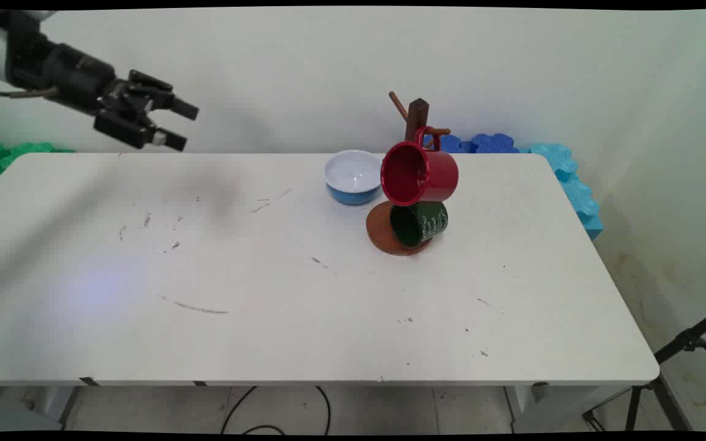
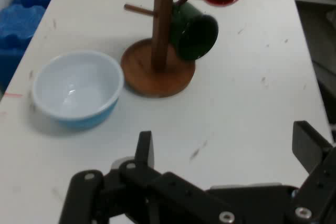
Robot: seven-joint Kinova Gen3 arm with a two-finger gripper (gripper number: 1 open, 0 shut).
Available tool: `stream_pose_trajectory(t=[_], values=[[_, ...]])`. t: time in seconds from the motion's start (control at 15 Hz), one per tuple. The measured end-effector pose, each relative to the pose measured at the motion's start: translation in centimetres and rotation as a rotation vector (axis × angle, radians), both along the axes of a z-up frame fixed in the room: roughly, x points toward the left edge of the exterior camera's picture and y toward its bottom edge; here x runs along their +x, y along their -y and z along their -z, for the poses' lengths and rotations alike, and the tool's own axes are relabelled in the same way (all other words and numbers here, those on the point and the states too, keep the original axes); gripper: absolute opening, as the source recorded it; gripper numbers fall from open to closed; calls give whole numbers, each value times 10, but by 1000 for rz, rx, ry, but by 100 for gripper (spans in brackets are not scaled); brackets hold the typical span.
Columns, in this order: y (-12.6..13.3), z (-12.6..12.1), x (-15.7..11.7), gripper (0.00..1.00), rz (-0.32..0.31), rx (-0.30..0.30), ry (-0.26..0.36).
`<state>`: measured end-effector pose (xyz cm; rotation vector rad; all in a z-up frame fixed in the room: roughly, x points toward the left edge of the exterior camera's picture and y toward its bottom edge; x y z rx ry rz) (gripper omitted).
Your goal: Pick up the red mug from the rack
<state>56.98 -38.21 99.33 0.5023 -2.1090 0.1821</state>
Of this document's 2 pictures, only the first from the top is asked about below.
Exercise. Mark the cyan foam puzzle mat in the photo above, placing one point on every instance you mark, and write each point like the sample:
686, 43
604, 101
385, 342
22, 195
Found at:
576, 190

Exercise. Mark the grey table leg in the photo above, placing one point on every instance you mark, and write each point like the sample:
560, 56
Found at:
65, 401
527, 404

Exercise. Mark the blue foam puzzle mat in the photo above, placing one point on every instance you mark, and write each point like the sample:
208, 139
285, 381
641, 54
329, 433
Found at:
488, 144

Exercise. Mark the dark green enamel mug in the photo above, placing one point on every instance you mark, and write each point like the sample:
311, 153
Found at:
429, 222

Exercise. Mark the brown wooden mug tree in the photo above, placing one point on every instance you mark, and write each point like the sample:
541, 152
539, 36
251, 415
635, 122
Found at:
417, 116

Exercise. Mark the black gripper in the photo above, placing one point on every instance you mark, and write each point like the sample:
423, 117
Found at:
71, 76

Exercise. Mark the black tripod stand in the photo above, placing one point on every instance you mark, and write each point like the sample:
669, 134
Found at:
687, 340

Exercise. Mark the red enamel mug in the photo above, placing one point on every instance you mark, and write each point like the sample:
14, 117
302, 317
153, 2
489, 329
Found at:
432, 174

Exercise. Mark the blue bowl with white inside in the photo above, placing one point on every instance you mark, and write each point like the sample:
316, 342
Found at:
353, 174

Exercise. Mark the green foam puzzle mat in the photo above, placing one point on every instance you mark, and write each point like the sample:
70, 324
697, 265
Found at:
3, 156

